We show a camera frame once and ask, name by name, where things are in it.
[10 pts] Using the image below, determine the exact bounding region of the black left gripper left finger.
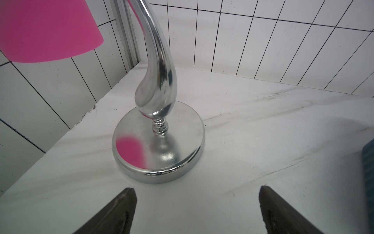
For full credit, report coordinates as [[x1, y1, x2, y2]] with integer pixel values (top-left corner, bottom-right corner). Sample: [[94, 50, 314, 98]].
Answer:
[[75, 188, 137, 234]]

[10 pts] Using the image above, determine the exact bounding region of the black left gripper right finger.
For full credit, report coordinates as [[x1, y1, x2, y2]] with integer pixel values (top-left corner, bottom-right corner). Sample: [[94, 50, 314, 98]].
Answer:
[[259, 185, 322, 234]]

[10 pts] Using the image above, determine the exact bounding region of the teal plastic storage box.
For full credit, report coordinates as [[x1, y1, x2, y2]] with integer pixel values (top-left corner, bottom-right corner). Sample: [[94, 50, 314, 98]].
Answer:
[[361, 139, 374, 234]]

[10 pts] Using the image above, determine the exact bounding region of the chrome lamp with pink shades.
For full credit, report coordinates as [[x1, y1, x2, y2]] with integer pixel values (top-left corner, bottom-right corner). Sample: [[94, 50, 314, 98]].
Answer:
[[1, 1, 205, 184]]

